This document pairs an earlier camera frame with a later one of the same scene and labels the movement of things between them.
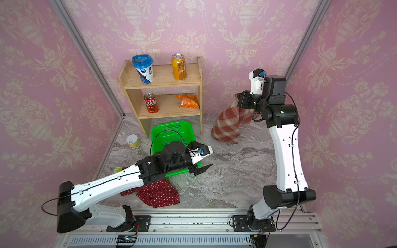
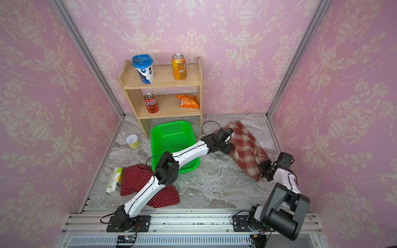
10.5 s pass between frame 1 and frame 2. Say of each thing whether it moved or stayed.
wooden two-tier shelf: stayed
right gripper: moved
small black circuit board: stayed
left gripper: moved
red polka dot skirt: stayed
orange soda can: stayed
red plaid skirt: moved
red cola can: stayed
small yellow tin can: stayed
